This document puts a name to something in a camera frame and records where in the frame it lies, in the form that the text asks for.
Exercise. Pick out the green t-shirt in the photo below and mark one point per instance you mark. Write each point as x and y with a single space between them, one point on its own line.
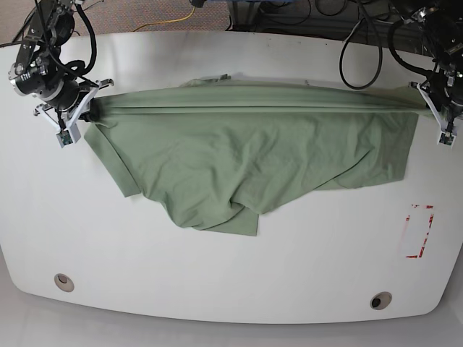
217 154

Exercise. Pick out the right table grommet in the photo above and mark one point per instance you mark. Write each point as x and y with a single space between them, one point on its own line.
380 301

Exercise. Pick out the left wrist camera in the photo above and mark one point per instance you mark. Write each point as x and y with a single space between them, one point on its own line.
447 138

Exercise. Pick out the left table grommet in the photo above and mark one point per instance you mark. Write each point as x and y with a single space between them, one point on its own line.
64 283

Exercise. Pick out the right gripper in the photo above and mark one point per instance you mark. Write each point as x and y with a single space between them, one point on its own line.
71 102

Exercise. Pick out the red tape marking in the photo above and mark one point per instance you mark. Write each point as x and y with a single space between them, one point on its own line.
416 231

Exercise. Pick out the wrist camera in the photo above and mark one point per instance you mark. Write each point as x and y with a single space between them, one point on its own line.
68 136
447 138

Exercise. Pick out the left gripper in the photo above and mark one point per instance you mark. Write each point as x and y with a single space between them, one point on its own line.
448 115

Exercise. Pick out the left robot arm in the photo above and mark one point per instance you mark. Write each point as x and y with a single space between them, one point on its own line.
440 23

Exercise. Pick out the table grommet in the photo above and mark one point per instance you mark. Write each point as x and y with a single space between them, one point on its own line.
380 301
64 283

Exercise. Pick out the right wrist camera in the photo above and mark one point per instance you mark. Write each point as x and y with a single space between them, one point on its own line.
68 136

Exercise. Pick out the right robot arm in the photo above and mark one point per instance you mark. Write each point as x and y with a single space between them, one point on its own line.
39 71

